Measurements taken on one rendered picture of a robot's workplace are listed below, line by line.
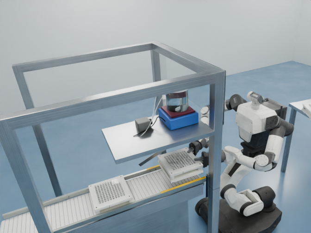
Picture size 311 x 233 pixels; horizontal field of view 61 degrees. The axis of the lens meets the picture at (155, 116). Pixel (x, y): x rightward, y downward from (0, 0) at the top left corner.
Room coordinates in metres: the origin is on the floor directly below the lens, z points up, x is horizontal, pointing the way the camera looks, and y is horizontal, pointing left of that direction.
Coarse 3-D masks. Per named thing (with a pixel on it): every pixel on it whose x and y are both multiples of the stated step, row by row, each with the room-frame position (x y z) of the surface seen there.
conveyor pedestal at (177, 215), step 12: (180, 204) 1.41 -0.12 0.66; (144, 216) 1.31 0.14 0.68; (156, 216) 1.34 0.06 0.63; (168, 216) 1.37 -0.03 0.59; (180, 216) 1.41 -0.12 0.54; (120, 228) 1.26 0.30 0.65; (132, 228) 1.28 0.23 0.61; (144, 228) 1.31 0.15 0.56; (156, 228) 1.34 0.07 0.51; (168, 228) 1.37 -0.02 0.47; (180, 228) 1.40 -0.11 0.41
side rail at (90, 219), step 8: (192, 184) 1.39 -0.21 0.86; (160, 192) 1.32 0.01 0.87; (168, 192) 1.33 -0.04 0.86; (144, 200) 1.27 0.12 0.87; (152, 200) 1.29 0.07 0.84; (120, 208) 1.22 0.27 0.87; (128, 208) 1.24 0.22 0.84; (96, 216) 1.17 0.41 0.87; (104, 216) 1.18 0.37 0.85; (72, 224) 1.13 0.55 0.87; (80, 224) 1.14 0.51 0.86; (56, 232) 1.09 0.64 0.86
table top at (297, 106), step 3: (309, 99) 2.48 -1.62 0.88; (294, 102) 2.45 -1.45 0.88; (297, 102) 2.44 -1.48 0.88; (300, 102) 2.44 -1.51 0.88; (303, 102) 2.43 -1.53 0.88; (306, 102) 2.43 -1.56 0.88; (309, 102) 2.42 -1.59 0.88; (291, 105) 2.41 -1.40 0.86; (294, 105) 2.38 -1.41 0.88; (297, 105) 2.37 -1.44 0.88; (300, 105) 2.37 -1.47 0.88; (294, 108) 2.36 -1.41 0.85; (297, 108) 2.32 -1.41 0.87; (300, 108) 2.31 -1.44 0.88; (300, 111) 2.27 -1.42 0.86; (303, 114) 2.23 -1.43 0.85
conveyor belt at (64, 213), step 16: (144, 176) 1.54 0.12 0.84; (160, 176) 1.53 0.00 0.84; (192, 176) 1.50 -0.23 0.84; (144, 192) 1.38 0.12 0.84; (48, 208) 1.31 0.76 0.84; (64, 208) 1.29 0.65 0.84; (80, 208) 1.28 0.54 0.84; (0, 224) 1.22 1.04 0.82; (16, 224) 1.20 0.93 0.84; (32, 224) 1.19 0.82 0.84; (64, 224) 1.16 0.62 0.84
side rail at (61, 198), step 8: (152, 168) 1.59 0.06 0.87; (160, 168) 1.61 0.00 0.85; (128, 176) 1.52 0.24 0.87; (136, 176) 1.54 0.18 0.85; (72, 192) 1.40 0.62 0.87; (80, 192) 1.41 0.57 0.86; (48, 200) 1.35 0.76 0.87; (56, 200) 1.35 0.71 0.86; (24, 208) 1.29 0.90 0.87; (8, 216) 1.26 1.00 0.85
